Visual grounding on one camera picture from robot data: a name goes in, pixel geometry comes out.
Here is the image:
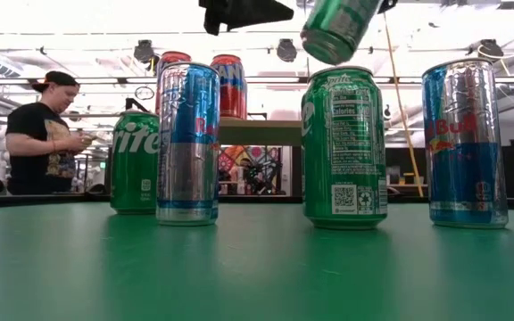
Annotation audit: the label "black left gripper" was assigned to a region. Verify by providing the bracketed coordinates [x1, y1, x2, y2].
[198, 0, 294, 37]

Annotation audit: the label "green Sprite can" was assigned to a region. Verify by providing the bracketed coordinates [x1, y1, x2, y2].
[300, 0, 386, 67]
[300, 65, 390, 231]
[108, 110, 160, 216]

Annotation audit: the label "red-orange Fanta can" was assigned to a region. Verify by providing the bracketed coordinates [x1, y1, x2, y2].
[211, 53, 248, 120]
[153, 50, 194, 72]

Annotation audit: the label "wooden shelf black metal legs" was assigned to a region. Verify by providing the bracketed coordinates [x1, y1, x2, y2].
[218, 111, 303, 197]

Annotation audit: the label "black ceiling spotlight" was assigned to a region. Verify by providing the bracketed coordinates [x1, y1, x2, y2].
[276, 37, 298, 63]
[132, 38, 155, 63]
[468, 37, 506, 62]

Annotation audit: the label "blue silver Red Bull can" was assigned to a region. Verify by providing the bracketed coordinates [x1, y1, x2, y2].
[420, 56, 510, 230]
[154, 61, 220, 227]

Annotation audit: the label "person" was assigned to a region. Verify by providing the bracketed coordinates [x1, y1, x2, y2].
[4, 70, 93, 196]

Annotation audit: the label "green table mat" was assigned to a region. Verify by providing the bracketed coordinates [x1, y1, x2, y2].
[0, 202, 514, 321]

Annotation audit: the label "colourful patterned wall panel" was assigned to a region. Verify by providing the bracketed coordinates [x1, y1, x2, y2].
[218, 144, 292, 196]

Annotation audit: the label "yellow cable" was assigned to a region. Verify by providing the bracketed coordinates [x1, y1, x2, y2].
[382, 12, 424, 198]

